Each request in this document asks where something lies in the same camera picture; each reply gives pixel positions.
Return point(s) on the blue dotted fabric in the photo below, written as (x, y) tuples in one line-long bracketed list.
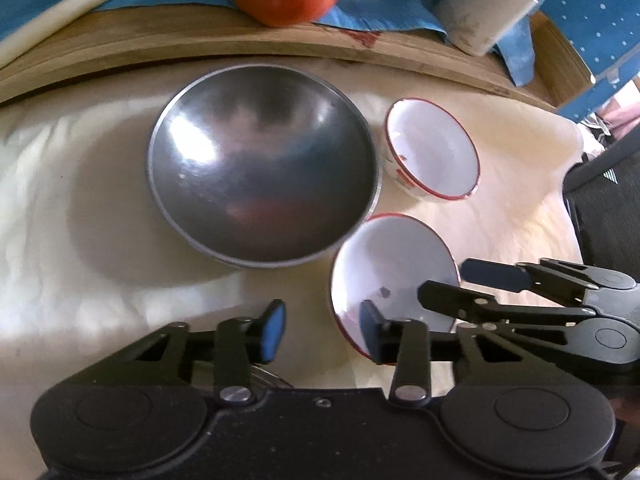
[(605, 34)]

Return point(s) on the white red-rimmed bowl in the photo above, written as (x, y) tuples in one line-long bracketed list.
[(428, 153), (386, 261)]

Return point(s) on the black office chair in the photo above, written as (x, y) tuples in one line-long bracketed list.
[(602, 198)]

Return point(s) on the white paper table cover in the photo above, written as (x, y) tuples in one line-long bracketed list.
[(89, 264)]

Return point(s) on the wooden tray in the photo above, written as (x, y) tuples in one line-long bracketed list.
[(110, 40)]

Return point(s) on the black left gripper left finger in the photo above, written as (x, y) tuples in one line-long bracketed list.
[(174, 364)]

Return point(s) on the white candle stick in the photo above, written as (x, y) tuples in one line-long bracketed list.
[(43, 26)]

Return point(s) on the white insulated tumbler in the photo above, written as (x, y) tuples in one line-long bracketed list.
[(475, 26)]

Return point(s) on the large steel bowl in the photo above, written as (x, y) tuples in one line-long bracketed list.
[(263, 166)]

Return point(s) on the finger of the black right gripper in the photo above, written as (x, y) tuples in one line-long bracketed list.
[(560, 281), (548, 332)]

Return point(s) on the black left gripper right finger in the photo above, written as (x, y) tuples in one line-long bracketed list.
[(409, 344)]

